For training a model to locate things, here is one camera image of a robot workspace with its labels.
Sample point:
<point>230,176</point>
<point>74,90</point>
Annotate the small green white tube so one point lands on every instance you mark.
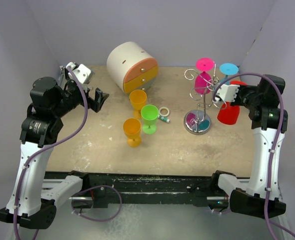
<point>163,118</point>

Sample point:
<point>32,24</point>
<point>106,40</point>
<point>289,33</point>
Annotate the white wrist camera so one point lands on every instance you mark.
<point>82,72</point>
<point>226,93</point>

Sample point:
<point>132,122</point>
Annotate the white tape roll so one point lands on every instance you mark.
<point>164,111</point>

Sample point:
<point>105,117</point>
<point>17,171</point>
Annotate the blue plastic wine glass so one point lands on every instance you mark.
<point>228,69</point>

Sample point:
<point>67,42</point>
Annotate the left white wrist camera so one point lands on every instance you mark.
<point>82,72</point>

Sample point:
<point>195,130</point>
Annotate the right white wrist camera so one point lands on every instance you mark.
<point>226,93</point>

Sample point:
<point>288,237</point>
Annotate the round white drawer cabinet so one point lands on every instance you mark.
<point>131,67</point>

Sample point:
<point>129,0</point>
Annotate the far orange wine glass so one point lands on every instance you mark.
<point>138,99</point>

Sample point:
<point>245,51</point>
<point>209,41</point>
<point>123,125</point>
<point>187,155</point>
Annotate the red plastic wine glass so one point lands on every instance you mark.
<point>229,114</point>

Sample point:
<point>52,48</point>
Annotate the orange wine glass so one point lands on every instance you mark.
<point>138,99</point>
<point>132,130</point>

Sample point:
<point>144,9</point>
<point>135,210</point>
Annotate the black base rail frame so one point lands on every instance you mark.
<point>150,189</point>

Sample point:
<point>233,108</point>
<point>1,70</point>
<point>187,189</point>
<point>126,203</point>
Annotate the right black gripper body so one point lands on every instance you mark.
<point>247,96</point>

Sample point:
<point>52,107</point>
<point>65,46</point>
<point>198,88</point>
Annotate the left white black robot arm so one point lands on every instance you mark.
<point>28,207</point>

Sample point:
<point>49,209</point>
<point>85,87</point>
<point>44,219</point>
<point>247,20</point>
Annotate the chrome wine glass rack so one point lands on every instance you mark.
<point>198,122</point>

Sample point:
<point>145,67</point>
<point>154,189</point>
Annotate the green plastic wine glass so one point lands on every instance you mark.
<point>149,115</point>

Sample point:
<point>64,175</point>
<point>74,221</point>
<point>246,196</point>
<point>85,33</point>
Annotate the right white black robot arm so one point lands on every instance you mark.
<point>269,121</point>

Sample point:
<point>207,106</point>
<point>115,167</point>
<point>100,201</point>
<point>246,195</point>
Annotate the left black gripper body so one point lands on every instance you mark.
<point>73,96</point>

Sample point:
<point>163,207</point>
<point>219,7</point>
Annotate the near orange wine glass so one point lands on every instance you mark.
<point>132,130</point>

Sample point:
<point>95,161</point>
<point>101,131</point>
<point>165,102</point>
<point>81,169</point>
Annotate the pink plastic wine glass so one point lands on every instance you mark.
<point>203,80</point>

